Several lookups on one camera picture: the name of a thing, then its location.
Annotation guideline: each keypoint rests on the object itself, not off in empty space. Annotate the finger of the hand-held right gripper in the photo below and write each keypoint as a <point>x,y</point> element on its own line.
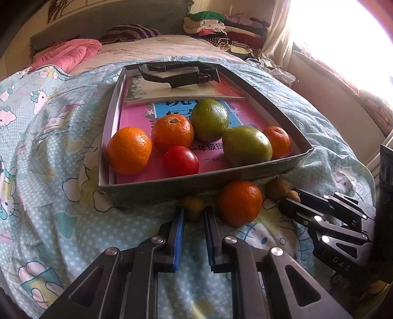
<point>301,213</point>
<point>347,211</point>

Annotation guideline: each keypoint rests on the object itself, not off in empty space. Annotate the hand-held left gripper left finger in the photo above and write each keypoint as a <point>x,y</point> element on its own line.
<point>179,239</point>

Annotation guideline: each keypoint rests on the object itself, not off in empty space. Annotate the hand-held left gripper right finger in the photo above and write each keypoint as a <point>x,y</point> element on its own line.
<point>209,239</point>

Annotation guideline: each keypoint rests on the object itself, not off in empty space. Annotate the small brown round fruit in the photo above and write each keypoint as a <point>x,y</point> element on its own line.
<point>293,195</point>
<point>277,189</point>
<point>192,208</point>

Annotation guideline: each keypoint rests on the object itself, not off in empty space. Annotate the grey cardboard box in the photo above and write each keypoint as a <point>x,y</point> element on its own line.
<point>169,190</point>

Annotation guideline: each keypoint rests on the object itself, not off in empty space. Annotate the small orange mandarin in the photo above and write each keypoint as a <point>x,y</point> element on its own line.
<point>278,141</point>

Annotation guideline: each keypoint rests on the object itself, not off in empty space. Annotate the red tomato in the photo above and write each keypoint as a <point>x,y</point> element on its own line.
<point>180,159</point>

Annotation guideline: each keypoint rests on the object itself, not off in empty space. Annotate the pointed green citrus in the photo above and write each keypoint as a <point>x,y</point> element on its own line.
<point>247,146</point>

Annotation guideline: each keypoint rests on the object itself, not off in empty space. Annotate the large orange mandarin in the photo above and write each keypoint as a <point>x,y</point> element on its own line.
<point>129,150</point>

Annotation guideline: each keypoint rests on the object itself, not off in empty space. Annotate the orange mandarin with stem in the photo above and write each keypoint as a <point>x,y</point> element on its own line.
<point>173,132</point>

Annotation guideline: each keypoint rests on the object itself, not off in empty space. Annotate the round green citrus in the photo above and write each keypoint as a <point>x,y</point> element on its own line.
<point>210,119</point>

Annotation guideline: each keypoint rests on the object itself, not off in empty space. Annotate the cartoon cat printed blanket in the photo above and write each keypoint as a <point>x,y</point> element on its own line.
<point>61,199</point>

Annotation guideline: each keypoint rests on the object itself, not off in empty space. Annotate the pink book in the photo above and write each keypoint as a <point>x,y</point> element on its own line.
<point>135,116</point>

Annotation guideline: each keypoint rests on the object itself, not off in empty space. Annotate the thin pale booklet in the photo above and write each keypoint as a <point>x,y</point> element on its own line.
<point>147,92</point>

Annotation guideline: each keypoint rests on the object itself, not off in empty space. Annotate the black metal gripper part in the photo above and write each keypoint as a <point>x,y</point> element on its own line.
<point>184,78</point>

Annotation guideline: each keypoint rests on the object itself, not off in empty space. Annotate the beige curtain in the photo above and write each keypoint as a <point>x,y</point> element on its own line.
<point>278,40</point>

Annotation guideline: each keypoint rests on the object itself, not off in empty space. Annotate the white bed sheet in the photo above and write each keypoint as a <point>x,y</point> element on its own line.
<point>153,49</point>

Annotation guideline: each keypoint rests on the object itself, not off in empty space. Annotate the pile of folded clothes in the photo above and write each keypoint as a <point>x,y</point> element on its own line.
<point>227,30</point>

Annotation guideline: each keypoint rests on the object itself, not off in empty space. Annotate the dark striped pillow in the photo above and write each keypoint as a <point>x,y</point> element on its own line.
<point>129,33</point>

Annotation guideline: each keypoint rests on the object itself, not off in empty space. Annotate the pink quilt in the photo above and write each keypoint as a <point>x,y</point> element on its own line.
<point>70,52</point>

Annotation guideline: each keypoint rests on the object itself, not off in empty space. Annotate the grey-green headboard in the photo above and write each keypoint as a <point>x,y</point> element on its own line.
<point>76,27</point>

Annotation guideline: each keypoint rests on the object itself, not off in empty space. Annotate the wall poster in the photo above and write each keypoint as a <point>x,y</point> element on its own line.
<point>60,9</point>

